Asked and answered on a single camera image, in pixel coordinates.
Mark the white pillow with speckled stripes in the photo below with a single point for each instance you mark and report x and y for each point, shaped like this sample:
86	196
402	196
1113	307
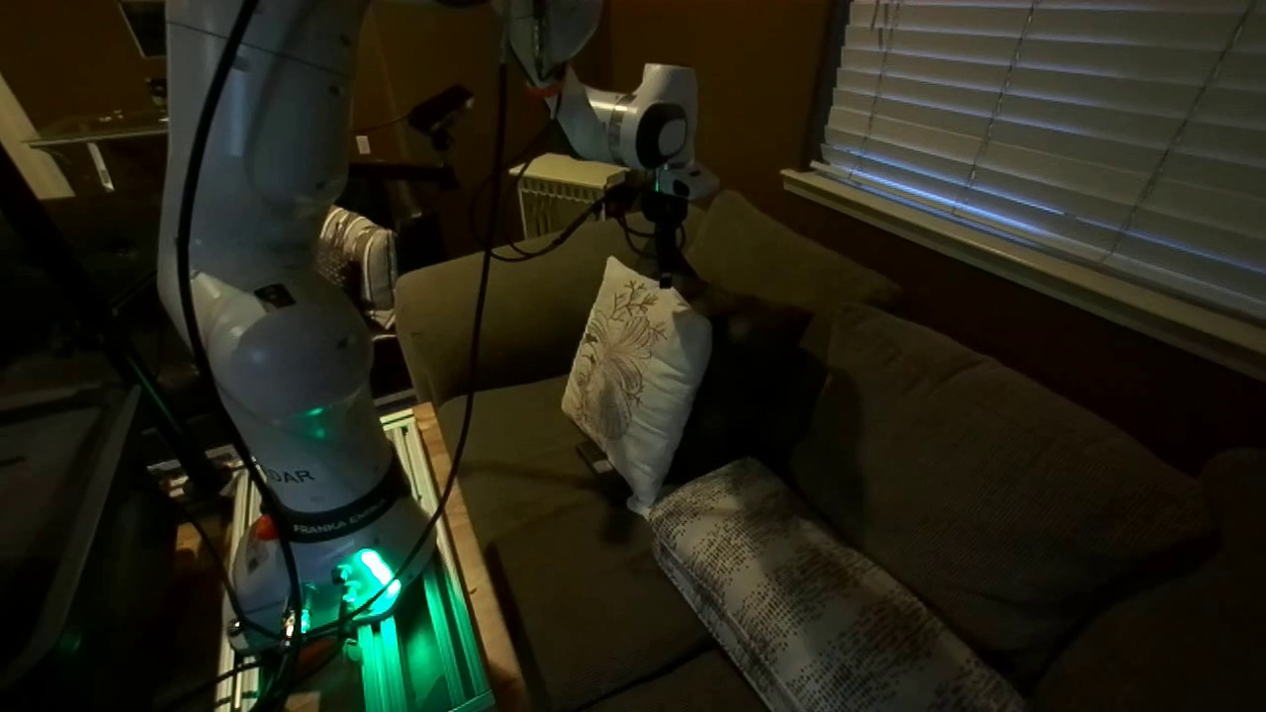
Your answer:
807	623

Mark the olive green fabric sofa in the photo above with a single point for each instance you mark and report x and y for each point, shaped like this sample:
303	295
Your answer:
1056	546

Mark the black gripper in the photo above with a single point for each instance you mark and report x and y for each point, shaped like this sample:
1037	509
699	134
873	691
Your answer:
666	207

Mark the white window blinds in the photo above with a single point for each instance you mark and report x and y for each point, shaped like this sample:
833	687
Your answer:
1113	130

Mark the green lit robot base table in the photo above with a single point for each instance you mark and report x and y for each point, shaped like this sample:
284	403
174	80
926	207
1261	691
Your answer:
373	623

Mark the white window sill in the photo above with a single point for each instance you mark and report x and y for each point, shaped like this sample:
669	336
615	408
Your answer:
1088	290

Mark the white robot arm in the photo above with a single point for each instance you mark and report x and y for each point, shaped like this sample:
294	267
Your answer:
253	158

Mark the white pillow with embroidered peacock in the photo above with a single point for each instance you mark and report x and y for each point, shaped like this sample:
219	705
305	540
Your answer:
669	386

